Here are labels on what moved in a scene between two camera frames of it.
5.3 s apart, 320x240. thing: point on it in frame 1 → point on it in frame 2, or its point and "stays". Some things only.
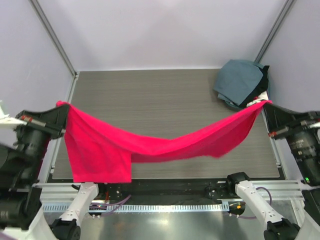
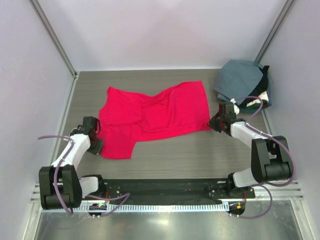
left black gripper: [54, 119] → [98, 149]
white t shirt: [263, 96] stays
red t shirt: [100, 154] → [126, 118]
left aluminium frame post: [55, 37] stays
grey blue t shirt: [236, 79] stays
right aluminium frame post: [287, 5] stays
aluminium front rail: [278, 190] stays
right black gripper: [280, 120] → [212, 123]
